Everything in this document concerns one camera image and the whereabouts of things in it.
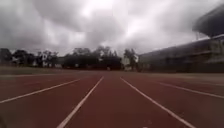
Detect row of trees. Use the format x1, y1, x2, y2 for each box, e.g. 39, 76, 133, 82
0, 45, 140, 71

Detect red running track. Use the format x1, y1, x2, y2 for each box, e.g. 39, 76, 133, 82
0, 70, 224, 128

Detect grandstand building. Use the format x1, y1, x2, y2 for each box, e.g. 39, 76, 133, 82
136, 4, 224, 74

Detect small pale building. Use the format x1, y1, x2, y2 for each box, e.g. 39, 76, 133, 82
121, 55, 133, 71

